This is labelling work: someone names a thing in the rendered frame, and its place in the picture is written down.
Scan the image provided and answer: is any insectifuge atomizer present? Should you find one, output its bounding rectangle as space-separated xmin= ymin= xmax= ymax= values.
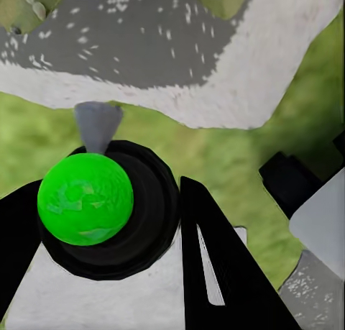
xmin=36 ymin=101 xmax=181 ymax=281

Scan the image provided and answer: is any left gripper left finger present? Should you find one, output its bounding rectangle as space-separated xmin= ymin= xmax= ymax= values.
xmin=0 ymin=180 xmax=42 ymax=321

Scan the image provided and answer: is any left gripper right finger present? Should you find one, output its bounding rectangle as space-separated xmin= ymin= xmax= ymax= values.
xmin=179 ymin=177 xmax=301 ymax=330

